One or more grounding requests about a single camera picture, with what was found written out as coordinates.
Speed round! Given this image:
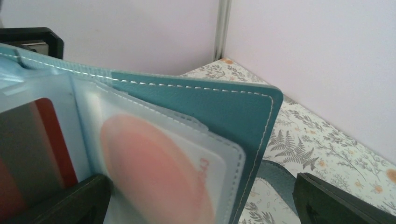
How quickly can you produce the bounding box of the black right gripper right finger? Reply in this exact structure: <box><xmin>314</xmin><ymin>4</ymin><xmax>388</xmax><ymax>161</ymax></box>
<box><xmin>292</xmin><ymin>173</ymin><xmax>396</xmax><ymax>224</ymax></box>

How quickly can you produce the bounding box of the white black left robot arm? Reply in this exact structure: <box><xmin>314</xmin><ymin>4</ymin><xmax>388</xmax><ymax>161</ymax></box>
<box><xmin>0</xmin><ymin>27</ymin><xmax>64</xmax><ymax>59</ymax></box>

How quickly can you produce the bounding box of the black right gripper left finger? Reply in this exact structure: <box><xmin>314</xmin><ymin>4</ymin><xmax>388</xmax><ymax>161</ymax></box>
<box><xmin>3</xmin><ymin>174</ymin><xmax>111</xmax><ymax>224</ymax></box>

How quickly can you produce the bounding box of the blue card holder wallet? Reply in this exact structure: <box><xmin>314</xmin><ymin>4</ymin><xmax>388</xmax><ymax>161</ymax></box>
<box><xmin>0</xmin><ymin>44</ymin><xmax>283</xmax><ymax>224</ymax></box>

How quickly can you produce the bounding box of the white card with red circle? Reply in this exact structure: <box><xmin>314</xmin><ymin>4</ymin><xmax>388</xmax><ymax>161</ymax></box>
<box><xmin>99</xmin><ymin>113</ymin><xmax>229</xmax><ymax>224</ymax></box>

